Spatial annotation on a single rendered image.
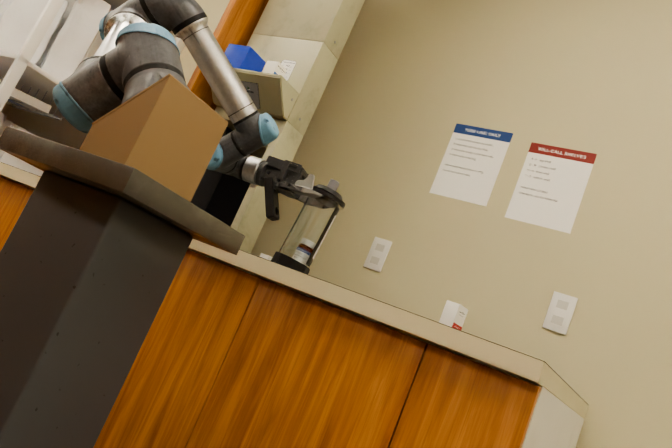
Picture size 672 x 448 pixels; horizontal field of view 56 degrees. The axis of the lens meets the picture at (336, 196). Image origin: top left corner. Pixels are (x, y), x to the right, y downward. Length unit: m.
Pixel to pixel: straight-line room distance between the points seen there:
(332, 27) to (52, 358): 1.48
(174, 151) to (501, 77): 1.48
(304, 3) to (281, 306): 1.20
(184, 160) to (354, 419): 0.62
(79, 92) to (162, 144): 0.26
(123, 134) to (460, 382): 0.77
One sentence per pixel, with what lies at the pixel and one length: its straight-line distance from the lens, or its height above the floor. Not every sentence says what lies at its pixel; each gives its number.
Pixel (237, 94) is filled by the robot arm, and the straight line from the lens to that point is 1.66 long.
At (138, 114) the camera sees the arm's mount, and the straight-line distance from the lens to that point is 1.12.
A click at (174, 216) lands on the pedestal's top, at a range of 1.06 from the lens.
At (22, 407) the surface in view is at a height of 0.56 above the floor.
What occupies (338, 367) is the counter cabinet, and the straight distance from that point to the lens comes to 1.40.
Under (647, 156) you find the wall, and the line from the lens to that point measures 2.15.
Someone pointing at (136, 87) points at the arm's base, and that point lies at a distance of 1.20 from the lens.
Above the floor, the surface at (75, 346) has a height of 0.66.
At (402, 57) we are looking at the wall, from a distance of 2.56.
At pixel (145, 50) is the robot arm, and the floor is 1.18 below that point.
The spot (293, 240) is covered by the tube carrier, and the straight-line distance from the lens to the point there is 1.65.
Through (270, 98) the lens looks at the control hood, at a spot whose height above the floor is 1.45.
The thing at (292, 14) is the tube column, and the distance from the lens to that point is 2.32.
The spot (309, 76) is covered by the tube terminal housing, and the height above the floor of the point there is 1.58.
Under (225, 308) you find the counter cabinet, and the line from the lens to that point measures 1.58.
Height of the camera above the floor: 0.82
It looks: 12 degrees up
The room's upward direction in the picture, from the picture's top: 23 degrees clockwise
